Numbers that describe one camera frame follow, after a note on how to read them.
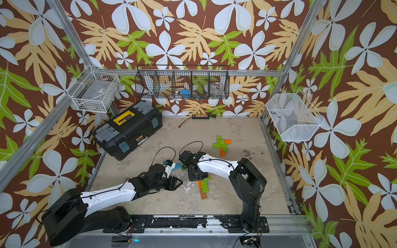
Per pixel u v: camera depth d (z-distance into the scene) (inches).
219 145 39.9
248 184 18.3
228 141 40.8
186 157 27.9
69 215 16.3
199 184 33.9
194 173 29.4
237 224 29.0
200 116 46.9
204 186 33.2
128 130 35.8
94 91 33.7
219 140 40.9
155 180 26.3
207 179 34.0
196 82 38.2
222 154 38.8
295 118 32.8
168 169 30.2
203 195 32.8
